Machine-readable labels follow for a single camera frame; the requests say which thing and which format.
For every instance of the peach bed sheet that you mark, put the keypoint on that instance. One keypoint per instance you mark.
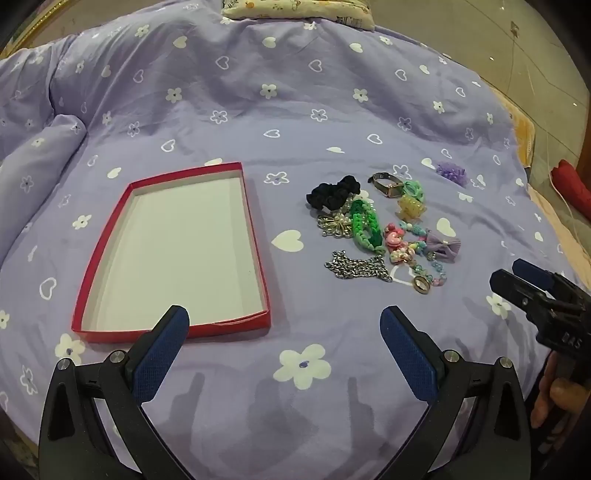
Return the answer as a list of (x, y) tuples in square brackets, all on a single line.
[(549, 217)]

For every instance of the silver pearl brooch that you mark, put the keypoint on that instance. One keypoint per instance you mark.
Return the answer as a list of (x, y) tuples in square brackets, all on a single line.
[(334, 226)]

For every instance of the yellow hair claw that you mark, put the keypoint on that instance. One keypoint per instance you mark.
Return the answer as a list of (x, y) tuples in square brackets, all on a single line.
[(408, 206)]

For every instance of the purple flower print blanket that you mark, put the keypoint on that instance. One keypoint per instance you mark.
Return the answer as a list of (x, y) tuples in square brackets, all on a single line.
[(277, 92)]

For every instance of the black scrunchie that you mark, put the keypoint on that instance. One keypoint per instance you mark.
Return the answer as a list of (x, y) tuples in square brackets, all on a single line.
[(328, 194)]

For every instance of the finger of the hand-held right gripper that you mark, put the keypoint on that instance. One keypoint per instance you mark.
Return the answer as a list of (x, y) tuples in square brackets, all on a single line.
[(517, 290), (531, 272)]

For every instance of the cream patterned pillow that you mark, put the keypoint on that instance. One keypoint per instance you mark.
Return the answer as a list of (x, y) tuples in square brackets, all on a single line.
[(300, 11)]

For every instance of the red cloth bundle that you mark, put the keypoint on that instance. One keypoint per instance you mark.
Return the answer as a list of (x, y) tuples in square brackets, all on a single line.
[(575, 184)]

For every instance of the red cardboard box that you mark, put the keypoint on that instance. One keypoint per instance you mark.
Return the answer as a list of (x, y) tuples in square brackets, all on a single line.
[(184, 249)]

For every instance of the pink hair clip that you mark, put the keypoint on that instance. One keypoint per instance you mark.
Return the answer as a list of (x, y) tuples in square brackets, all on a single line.
[(393, 235)]

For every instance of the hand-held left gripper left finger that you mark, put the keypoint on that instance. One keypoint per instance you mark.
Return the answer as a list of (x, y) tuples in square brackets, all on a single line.
[(159, 350)]

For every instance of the purple lace scrunchie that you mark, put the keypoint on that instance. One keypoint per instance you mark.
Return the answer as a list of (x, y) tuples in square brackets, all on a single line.
[(450, 171)]

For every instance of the person's right hand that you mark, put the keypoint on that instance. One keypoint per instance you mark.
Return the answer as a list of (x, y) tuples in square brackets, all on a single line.
[(542, 401)]

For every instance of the gold framed picture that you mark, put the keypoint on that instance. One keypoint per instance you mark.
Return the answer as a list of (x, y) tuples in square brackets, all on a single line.
[(30, 25)]

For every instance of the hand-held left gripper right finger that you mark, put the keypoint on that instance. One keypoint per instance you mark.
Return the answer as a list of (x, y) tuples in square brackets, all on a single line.
[(408, 350)]

